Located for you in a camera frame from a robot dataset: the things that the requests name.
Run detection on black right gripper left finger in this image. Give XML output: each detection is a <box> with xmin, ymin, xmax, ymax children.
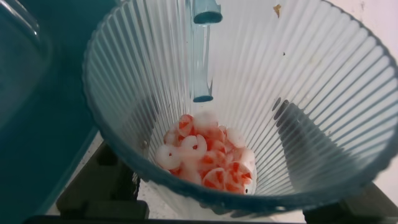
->
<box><xmin>55</xmin><ymin>141</ymin><xmax>150</xmax><ymax>220</ymax></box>

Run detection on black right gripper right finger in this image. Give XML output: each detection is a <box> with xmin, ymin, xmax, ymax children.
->
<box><xmin>272</xmin><ymin>98</ymin><xmax>398</xmax><ymax>224</ymax></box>

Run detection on red and white candy pieces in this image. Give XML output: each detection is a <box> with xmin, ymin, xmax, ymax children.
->
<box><xmin>154</xmin><ymin>112</ymin><xmax>257</xmax><ymax>195</ymax></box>

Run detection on translucent blue ribbed cup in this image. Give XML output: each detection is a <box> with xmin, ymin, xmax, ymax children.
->
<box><xmin>82</xmin><ymin>0</ymin><xmax>398</xmax><ymax>219</ymax></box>

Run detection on dark teal square basin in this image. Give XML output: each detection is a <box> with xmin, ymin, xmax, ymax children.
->
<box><xmin>0</xmin><ymin>0</ymin><xmax>122</xmax><ymax>224</ymax></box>

